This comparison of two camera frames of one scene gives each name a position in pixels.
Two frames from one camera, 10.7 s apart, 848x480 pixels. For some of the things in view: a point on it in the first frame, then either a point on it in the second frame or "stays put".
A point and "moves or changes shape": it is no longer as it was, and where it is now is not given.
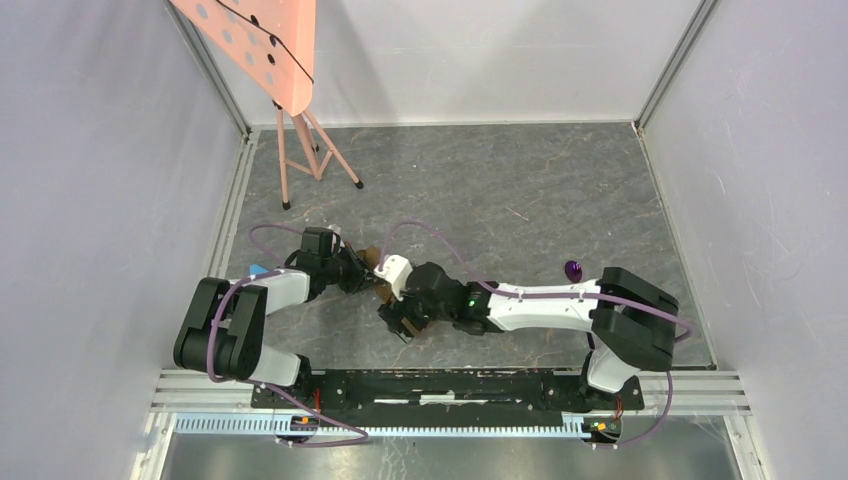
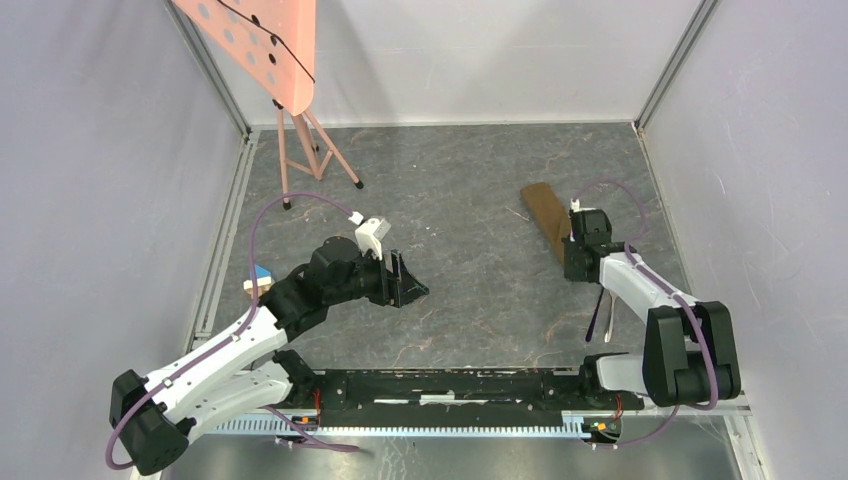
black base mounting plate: [445, 390] stays put
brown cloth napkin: [385, 292] moves or changes shape
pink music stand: [272, 44] stays put
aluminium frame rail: [247, 134] stays put
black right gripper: [393, 313] -> [570, 272]
